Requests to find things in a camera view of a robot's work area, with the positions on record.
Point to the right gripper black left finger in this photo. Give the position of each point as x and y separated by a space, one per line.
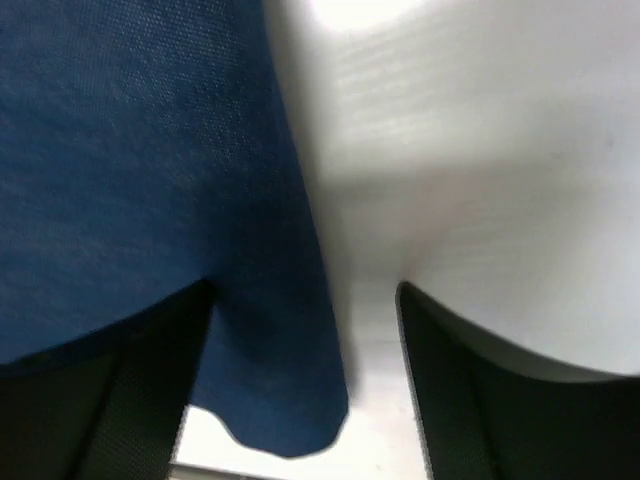
110 404

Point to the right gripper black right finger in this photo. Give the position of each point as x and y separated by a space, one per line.
489 409

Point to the dark blue denim trousers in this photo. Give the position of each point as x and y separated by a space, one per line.
144 146

